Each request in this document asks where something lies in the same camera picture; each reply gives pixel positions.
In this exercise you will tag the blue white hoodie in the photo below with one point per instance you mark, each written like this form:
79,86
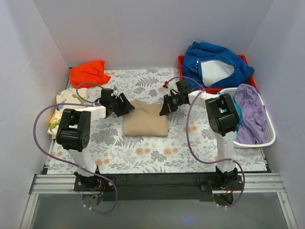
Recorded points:
213,66

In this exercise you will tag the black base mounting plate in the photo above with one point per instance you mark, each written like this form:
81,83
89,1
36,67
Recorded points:
156,186

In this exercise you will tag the purple t shirt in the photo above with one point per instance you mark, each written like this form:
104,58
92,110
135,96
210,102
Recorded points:
253,115

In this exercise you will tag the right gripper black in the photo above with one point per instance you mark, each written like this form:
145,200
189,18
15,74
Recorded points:
169,104

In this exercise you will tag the aluminium frame rail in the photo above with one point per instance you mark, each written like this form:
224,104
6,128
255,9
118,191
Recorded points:
45,184

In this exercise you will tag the orange folded t shirt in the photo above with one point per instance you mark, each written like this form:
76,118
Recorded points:
92,71

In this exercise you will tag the dinosaur print folded t shirt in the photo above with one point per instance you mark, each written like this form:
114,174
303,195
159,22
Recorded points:
66,96

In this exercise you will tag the floral table cloth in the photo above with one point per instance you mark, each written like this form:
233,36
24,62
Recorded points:
115,153

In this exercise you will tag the teal t shirt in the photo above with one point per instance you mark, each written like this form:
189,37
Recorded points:
239,112

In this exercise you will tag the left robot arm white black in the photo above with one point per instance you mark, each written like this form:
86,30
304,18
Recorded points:
74,132

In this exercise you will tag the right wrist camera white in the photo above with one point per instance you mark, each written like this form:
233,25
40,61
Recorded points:
169,89

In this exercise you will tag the beige t shirt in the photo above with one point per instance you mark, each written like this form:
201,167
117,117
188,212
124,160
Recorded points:
145,120

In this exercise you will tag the white perforated laundry basket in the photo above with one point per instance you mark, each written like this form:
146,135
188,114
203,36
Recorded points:
269,131

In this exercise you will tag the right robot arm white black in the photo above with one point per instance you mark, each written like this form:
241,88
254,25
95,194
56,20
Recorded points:
223,119

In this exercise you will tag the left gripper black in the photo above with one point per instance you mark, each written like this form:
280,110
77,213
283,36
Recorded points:
119,105

